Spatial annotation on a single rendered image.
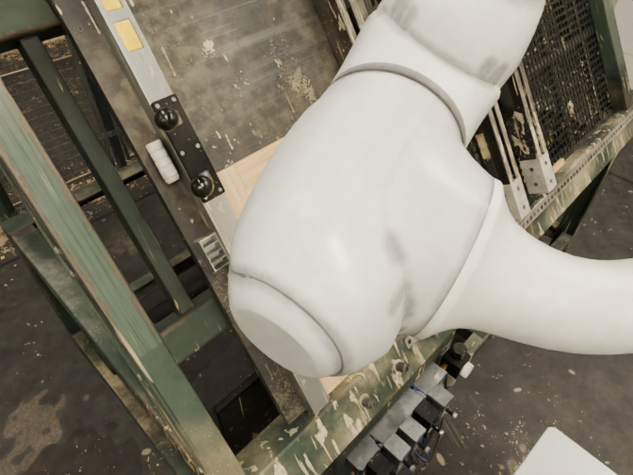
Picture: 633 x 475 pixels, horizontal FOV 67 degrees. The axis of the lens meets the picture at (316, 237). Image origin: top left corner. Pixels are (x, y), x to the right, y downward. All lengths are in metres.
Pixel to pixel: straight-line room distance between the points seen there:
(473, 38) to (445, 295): 0.15
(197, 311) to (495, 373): 1.63
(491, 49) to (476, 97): 0.03
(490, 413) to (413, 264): 2.04
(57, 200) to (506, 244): 0.72
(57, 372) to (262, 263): 2.31
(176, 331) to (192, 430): 0.19
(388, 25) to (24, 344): 2.49
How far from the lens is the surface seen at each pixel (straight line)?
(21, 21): 1.00
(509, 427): 2.25
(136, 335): 0.89
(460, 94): 0.31
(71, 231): 0.86
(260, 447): 1.14
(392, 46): 0.31
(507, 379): 2.36
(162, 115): 0.80
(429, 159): 0.25
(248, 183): 1.00
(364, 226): 0.22
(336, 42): 1.20
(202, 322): 1.02
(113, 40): 0.95
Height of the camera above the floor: 1.92
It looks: 44 degrees down
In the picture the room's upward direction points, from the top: straight up
